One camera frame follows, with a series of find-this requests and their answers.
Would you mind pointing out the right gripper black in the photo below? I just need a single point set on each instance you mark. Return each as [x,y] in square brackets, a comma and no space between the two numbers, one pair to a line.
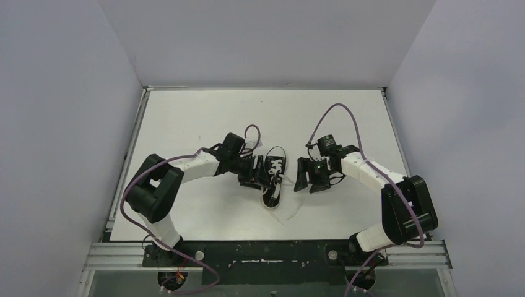
[306,164]

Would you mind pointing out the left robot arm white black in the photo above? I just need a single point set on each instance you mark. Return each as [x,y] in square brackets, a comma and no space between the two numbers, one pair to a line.
[149,197]

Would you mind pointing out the white shoelace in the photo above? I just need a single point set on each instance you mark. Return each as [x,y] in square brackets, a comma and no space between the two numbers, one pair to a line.
[290,203]

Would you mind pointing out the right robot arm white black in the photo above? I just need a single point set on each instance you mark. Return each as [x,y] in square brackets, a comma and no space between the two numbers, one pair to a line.
[407,211]

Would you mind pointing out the aluminium frame rail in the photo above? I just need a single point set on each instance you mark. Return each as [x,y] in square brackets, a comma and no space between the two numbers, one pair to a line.
[115,256]

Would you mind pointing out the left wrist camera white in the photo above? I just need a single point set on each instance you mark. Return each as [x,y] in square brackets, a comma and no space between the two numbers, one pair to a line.
[252,143]

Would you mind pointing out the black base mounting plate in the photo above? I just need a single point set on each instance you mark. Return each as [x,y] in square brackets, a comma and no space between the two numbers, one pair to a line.
[329,261]

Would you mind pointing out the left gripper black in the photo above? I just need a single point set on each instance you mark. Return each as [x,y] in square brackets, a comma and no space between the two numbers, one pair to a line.
[254,171]

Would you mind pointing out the black white canvas sneaker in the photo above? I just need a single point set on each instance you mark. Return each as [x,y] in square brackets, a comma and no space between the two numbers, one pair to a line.
[275,163]

